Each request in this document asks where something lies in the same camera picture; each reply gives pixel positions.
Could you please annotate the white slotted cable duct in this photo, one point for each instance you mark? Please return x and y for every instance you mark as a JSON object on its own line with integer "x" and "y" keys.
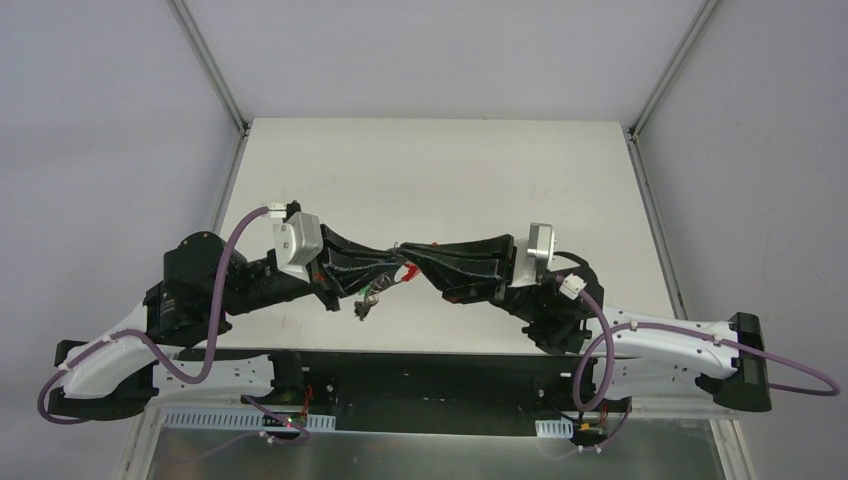
{"x": 559, "y": 428}
{"x": 244, "y": 420}

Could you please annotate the aluminium frame post right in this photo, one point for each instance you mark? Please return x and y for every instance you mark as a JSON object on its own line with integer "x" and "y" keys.
{"x": 706, "y": 11}

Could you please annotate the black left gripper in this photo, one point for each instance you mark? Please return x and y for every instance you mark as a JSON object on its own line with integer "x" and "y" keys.
{"x": 323, "y": 268}

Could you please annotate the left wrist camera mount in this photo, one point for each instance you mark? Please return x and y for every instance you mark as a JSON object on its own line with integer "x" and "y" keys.
{"x": 297, "y": 236}

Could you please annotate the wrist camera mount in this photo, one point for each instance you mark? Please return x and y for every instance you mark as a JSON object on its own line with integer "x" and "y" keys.
{"x": 297, "y": 236}
{"x": 534, "y": 255}

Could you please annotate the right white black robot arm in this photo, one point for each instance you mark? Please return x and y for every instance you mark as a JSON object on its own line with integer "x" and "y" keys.
{"x": 620, "y": 353}

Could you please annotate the white slotted cable duct left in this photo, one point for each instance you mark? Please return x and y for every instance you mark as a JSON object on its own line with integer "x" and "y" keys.
{"x": 244, "y": 420}

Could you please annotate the aluminium frame post left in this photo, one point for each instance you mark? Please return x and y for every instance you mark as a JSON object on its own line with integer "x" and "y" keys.
{"x": 204, "y": 55}

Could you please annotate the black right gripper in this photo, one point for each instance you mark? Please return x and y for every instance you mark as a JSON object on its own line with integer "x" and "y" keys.
{"x": 505, "y": 266}

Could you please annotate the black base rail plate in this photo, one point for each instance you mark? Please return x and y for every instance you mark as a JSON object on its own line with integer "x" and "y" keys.
{"x": 455, "y": 394}

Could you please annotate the keyring bunch with tags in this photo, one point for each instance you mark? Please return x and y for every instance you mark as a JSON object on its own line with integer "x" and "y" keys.
{"x": 368, "y": 296}

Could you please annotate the aluminium frame post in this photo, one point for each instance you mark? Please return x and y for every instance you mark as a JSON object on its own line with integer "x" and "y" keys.
{"x": 706, "y": 11}
{"x": 204, "y": 55}

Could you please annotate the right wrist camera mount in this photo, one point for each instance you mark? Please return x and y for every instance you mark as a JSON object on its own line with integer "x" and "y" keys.
{"x": 534, "y": 255}

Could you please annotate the white slotted cable duct right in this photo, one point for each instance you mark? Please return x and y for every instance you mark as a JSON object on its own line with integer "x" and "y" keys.
{"x": 559, "y": 428}

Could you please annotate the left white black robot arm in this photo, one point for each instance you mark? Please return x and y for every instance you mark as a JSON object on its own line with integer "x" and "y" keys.
{"x": 176, "y": 325}

